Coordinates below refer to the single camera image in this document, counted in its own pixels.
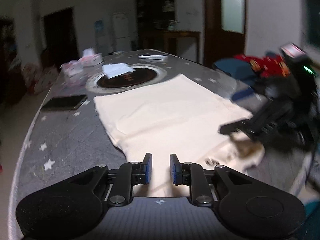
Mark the dark phone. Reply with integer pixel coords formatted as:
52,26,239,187
41,95,88,111

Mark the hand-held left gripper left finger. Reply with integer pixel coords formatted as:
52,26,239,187
66,152,153,207

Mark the pile of red blue clothes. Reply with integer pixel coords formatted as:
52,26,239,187
212,51,292,88

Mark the red printed blanket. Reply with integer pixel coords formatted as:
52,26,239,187
234,54,292,78

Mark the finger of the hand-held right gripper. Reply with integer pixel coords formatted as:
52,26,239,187
230,84,270,102
219,119,253,136

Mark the white refrigerator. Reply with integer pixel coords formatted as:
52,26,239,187
112,12,132,51

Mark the white water dispenser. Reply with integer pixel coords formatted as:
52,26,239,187
96,31,111,53

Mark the pink patterned bag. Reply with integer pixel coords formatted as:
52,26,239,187
22,64,60,95

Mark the wooden door with frosted glass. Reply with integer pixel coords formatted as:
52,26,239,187
204,0,248,68

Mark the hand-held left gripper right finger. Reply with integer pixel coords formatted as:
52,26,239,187
170,153,253,207

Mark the pink tissue box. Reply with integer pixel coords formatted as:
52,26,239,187
80,49,103,67

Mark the white tissue pack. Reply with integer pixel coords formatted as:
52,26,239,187
60,60,83,77

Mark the white flat box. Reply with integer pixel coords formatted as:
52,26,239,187
139,54,167,61

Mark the grey star-print tablecloth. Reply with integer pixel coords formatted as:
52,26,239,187
7,49,320,240

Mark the white cloth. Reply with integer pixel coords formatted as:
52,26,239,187
102,62,135,78

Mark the cream garment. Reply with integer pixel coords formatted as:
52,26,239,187
94,74,265,198

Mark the dark entrance door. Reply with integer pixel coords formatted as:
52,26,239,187
44,7,78,64

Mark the round black cooktop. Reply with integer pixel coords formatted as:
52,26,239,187
85,64,167,95

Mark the wooden side table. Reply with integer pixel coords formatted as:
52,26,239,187
142,30,202,63

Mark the dark wooden bookshelf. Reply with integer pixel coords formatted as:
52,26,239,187
136,0,175,51

